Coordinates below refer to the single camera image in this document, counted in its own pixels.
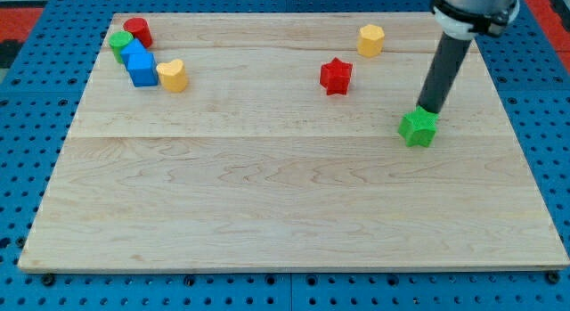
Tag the grey robot arm flange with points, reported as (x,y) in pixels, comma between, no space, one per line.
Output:
(465,19)

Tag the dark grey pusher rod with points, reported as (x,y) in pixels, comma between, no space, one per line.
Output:
(443,70)

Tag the green cylinder block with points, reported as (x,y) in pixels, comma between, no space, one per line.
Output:
(117,42)

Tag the blue block behind cube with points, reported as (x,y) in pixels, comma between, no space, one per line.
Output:
(134,47)

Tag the yellow heart block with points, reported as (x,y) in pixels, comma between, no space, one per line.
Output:
(172,75)

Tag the light wooden board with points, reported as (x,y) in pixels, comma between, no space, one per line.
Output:
(253,168)

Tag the red star block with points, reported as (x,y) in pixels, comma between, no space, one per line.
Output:
(335,76)

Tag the red cylinder block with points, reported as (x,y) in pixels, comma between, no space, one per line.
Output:
(140,30)

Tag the green star block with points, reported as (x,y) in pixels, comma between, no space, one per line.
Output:
(418,127)

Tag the yellow hexagon block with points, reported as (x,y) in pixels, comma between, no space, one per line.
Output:
(370,40)

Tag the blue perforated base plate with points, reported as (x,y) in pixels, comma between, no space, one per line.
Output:
(56,43)

